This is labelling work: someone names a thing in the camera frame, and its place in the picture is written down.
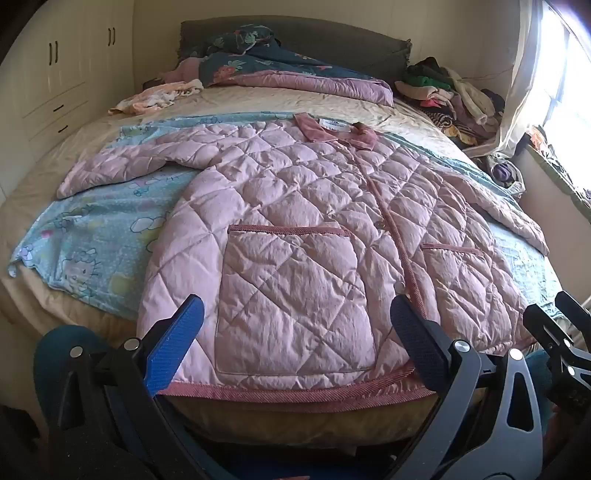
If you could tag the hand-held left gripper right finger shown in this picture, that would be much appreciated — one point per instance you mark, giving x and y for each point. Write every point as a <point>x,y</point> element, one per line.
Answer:
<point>418,337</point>

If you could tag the purple cloth heap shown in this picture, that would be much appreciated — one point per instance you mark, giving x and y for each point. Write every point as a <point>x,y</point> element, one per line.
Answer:
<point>503,173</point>

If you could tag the pile of mixed clothes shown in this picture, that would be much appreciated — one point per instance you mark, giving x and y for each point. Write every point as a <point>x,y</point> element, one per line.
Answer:
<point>443,97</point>

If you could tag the dark floral quilt pink lining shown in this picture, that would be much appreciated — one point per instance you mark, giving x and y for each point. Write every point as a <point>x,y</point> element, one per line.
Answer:
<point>295,83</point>

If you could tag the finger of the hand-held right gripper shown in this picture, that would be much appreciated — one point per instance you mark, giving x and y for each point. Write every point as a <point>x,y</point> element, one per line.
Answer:
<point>547,330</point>
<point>575,304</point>

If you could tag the plain pink cloth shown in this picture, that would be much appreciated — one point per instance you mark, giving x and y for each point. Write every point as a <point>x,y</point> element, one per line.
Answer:
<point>187,69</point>

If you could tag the green cloth on windowsill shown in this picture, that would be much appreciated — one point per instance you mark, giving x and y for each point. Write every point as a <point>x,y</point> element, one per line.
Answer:
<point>561,170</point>

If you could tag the pink quilted jacket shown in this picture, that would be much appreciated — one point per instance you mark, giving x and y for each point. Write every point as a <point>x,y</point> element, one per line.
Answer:
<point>295,221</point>

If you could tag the light blue cartoon blanket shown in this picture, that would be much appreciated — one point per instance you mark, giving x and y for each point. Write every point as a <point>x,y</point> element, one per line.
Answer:
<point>92,240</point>

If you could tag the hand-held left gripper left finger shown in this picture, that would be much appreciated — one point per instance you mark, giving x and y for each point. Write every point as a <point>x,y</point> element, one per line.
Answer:
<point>178,337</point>

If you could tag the dark floral pillow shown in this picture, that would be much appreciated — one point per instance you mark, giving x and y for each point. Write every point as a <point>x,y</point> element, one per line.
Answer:
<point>240,39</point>

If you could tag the pink white patterned cloth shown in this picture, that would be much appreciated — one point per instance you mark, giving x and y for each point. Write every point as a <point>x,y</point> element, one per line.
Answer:
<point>152,97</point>

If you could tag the cream curtain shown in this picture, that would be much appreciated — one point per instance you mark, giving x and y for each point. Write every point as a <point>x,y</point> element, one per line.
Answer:
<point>521,83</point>

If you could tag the bed with beige sheet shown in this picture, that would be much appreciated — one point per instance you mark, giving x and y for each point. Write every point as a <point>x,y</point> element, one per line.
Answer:
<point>286,99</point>

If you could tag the white wardrobe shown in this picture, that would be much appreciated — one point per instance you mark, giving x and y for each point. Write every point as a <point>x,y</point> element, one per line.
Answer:
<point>69,69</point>

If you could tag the bright window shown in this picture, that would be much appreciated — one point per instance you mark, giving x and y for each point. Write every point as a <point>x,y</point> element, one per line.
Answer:
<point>570,92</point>

